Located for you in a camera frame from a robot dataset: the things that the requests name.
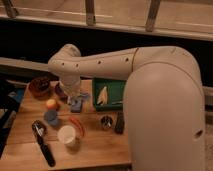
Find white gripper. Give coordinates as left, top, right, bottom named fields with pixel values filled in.
left=59, top=77, right=81, bottom=97

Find grey blue towel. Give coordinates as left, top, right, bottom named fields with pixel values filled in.
left=67, top=92, right=90, bottom=105

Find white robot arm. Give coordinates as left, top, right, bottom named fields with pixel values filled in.
left=48, top=44, right=206, bottom=171

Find small metal cup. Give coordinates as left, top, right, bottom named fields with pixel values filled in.
left=101, top=115, right=113, bottom=130

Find purple bowl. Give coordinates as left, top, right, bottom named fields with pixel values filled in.
left=54, top=84, right=67, bottom=99

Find blue sponge block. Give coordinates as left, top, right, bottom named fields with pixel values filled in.
left=71, top=100, right=82, bottom=113

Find red yellow apple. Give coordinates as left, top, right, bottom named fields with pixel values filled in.
left=46, top=99, right=59, bottom=110

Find dark red bowl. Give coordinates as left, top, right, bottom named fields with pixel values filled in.
left=29, top=77, right=50, bottom=97

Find red chili pepper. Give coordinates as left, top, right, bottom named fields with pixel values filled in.
left=69, top=116, right=85, bottom=137

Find yellow wedge in tray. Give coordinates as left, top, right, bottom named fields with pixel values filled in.
left=97, top=87, right=108, bottom=105

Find blue round lid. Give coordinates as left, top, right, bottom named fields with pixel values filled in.
left=44, top=110, right=59, bottom=126

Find green plastic tray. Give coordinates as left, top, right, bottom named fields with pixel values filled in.
left=92, top=78, right=125, bottom=111

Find black object at left edge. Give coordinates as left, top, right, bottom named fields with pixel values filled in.
left=0, top=78, right=20, bottom=157

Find black rectangular block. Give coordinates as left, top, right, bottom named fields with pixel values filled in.
left=114, top=113, right=125, bottom=134

